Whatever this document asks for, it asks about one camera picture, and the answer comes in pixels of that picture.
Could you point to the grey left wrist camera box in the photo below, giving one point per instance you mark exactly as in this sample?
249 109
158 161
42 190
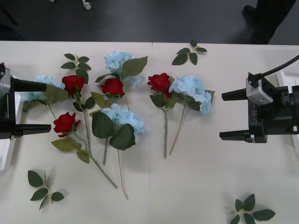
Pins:
4 81

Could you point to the pale blue flower green stem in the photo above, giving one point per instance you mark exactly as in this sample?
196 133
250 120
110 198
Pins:
126 119
50 80
114 60
189 86

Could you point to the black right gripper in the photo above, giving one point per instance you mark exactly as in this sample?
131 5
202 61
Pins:
268 121

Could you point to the red rose with green stem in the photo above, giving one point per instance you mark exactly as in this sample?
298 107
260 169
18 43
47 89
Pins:
66 123
113 87
160 82
73 84

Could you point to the white furniture leg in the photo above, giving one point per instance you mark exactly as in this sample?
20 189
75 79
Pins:
87 5

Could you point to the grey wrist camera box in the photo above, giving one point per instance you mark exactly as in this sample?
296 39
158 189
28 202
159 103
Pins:
259 93
4 81

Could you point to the person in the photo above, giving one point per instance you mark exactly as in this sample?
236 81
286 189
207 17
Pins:
268 21

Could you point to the loose green leaf twig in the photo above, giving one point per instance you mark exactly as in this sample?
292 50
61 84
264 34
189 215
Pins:
82 75
181 59
34 178
264 214

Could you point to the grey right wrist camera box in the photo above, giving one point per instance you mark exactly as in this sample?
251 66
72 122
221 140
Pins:
259 93

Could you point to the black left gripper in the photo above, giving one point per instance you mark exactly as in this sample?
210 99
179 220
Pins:
8 130

